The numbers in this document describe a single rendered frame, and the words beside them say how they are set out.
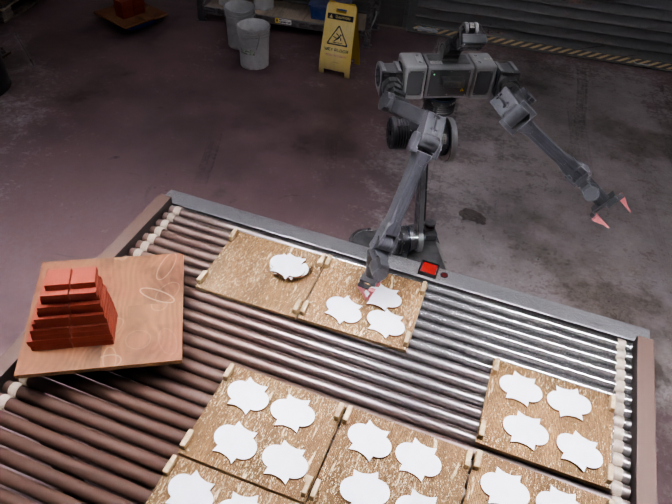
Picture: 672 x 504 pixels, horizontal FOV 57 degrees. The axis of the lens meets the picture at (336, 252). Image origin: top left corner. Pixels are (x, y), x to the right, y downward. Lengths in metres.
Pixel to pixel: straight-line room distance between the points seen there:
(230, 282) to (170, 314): 0.33
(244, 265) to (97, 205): 2.08
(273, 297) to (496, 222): 2.35
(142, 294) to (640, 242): 3.40
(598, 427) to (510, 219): 2.42
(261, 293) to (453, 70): 1.20
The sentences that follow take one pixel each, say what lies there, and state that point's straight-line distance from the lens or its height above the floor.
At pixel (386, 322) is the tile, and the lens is 2.28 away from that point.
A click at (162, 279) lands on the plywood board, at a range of 2.30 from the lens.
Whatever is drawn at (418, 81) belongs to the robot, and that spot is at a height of 1.46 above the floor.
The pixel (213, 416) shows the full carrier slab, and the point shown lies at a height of 0.94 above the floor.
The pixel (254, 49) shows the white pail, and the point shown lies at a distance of 5.81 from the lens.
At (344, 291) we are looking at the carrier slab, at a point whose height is 0.94.
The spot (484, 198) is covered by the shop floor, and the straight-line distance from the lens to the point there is 4.56.
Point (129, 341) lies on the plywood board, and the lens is 2.13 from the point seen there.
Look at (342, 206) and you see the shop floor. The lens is 4.26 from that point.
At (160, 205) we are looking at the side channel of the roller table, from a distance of 2.76.
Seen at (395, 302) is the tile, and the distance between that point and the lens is 2.34.
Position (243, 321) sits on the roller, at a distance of 2.29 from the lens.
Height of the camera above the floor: 2.66
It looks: 43 degrees down
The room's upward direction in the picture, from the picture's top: 5 degrees clockwise
